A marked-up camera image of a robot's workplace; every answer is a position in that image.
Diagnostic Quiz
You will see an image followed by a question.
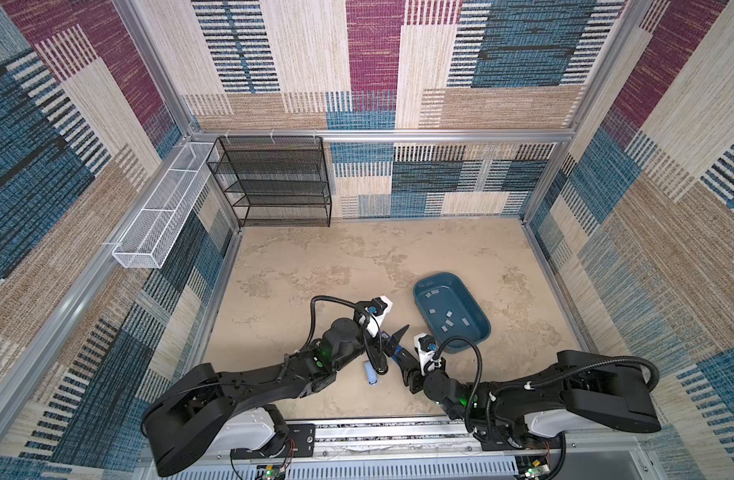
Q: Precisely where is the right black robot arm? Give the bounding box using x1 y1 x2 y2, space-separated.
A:
383 334 661 450

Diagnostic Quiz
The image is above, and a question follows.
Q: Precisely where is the black wire mesh shelf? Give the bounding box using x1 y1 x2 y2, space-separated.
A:
206 136 332 228

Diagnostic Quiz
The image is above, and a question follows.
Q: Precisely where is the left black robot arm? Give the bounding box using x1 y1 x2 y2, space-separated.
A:
140 295 393 477

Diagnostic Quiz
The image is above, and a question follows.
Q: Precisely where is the aluminium mounting rail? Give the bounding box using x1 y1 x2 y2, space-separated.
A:
178 416 665 479

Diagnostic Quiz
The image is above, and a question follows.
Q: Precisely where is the black stapler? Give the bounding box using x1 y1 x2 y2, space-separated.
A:
366 348 389 376

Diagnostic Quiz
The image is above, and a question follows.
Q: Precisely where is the teal plastic tray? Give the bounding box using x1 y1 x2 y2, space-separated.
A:
413 272 492 344

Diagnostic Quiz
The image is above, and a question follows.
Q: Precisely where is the white wire mesh basket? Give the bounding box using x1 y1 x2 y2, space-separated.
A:
112 142 212 269

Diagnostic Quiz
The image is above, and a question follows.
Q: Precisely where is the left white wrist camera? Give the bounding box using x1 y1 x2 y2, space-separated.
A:
359 296 393 338

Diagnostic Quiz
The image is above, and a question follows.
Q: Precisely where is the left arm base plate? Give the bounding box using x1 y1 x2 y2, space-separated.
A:
230 423 316 460

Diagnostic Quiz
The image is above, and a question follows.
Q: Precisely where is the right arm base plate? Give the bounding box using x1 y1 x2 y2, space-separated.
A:
473 421 566 451

